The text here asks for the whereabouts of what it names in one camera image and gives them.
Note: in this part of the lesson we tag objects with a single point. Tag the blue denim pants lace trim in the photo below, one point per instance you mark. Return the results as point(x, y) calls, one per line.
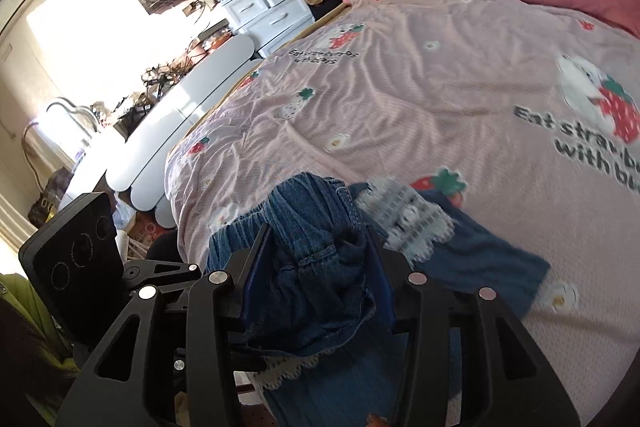
point(330, 359)

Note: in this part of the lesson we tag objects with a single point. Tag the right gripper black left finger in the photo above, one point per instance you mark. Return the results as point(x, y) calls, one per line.
point(169, 337)

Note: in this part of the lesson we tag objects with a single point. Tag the white scalloped footboard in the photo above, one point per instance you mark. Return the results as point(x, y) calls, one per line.
point(135, 165)

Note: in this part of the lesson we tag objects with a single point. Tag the green sleeve fleece cuff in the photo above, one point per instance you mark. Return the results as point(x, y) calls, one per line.
point(37, 363)

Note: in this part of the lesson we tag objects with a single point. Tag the white drawer dresser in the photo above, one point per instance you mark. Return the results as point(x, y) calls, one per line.
point(269, 23)

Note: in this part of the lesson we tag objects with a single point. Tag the black camera box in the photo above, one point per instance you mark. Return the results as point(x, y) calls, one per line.
point(76, 269)

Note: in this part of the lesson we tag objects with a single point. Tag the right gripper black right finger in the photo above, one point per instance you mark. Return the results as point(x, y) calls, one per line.
point(505, 378)

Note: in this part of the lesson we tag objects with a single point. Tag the pink strawberry print quilt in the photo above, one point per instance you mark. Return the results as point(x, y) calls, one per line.
point(526, 116)

